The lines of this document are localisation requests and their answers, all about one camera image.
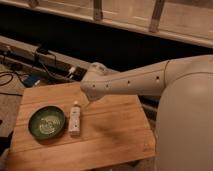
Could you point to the green ceramic bowl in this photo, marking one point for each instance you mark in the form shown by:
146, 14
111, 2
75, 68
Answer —
46, 123

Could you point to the white plastic bottle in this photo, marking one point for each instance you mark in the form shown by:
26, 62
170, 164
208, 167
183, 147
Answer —
74, 119

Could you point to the blue box on floor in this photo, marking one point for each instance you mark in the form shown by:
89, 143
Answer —
31, 80

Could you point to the wooden table board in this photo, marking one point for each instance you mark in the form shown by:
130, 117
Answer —
114, 130

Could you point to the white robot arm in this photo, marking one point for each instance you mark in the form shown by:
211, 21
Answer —
184, 123

